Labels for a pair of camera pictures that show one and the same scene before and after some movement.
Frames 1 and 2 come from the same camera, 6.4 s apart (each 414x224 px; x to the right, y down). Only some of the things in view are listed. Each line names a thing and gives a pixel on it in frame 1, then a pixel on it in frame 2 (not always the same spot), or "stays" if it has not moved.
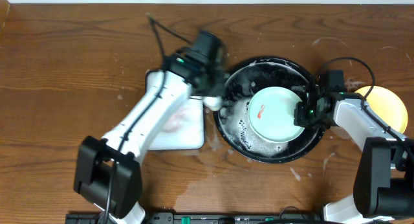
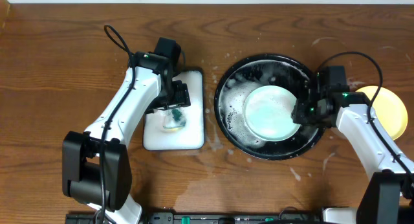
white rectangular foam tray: x=185 y=129 stays
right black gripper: x=299 y=120 stays
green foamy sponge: x=214 y=102 -> x=173 y=120
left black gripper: x=213 y=89 -> x=176 y=99
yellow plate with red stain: x=386 y=107 stays
